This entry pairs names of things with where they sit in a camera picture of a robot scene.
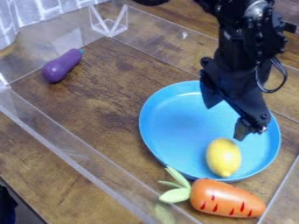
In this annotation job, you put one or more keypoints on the white patterned curtain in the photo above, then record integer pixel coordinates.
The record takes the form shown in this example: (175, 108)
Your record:
(19, 13)

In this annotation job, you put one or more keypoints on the purple toy eggplant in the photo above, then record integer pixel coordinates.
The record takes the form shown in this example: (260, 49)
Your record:
(56, 69)

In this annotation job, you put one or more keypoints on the orange toy carrot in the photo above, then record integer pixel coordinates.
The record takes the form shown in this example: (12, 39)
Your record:
(212, 197)

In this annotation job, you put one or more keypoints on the yellow toy lemon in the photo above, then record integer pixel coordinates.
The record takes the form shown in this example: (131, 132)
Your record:
(223, 157)

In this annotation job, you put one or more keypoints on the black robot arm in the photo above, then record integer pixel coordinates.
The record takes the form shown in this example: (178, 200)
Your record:
(251, 37)

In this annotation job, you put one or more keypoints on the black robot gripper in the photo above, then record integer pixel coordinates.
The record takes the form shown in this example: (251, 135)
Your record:
(235, 87)

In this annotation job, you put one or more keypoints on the blue round plastic tray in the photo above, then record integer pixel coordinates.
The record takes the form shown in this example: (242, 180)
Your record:
(178, 127)

